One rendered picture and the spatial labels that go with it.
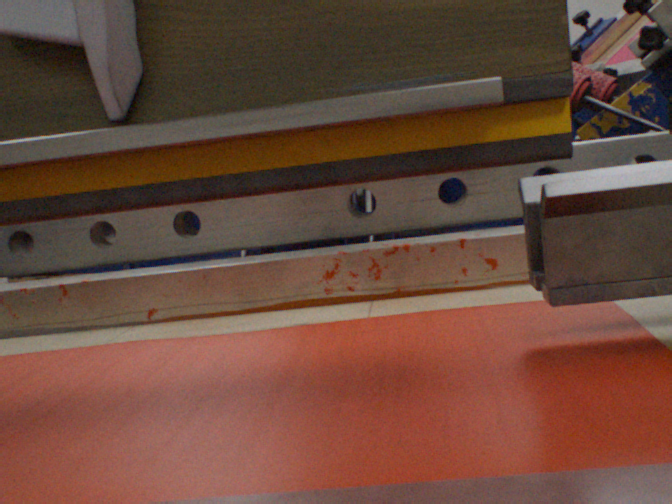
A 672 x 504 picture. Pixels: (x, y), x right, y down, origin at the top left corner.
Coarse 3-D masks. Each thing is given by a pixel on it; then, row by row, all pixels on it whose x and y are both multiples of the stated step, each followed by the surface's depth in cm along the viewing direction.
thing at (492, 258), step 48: (432, 240) 47; (480, 240) 46; (0, 288) 51; (48, 288) 50; (96, 288) 49; (144, 288) 49; (192, 288) 49; (240, 288) 48; (288, 288) 48; (336, 288) 48; (384, 288) 47; (432, 288) 47; (480, 288) 47; (0, 336) 50
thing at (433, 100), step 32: (352, 96) 28; (384, 96) 28; (416, 96) 28; (448, 96) 27; (480, 96) 27; (128, 128) 28; (160, 128) 28; (192, 128) 28; (224, 128) 28; (256, 128) 28; (288, 128) 28; (320, 128) 29; (0, 160) 29; (32, 160) 29; (64, 160) 30
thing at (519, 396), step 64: (384, 320) 41; (448, 320) 39; (512, 320) 38; (576, 320) 36; (256, 384) 32; (320, 384) 31; (384, 384) 30; (448, 384) 29; (512, 384) 28; (576, 384) 27; (640, 384) 26; (192, 448) 25; (256, 448) 25; (320, 448) 24; (384, 448) 23; (448, 448) 23; (512, 448) 22; (576, 448) 21; (640, 448) 21
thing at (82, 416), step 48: (240, 336) 42; (0, 384) 38; (48, 384) 37; (96, 384) 35; (144, 384) 34; (192, 384) 33; (0, 432) 30; (48, 432) 29; (96, 432) 28; (144, 432) 28; (0, 480) 25; (48, 480) 24; (96, 480) 24
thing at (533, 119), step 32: (352, 128) 30; (384, 128) 30; (416, 128) 30; (448, 128) 30; (480, 128) 30; (512, 128) 30; (544, 128) 30; (96, 160) 31; (128, 160) 31; (160, 160) 31; (192, 160) 31; (224, 160) 31; (256, 160) 31; (288, 160) 31; (320, 160) 30; (0, 192) 32; (32, 192) 32; (64, 192) 31
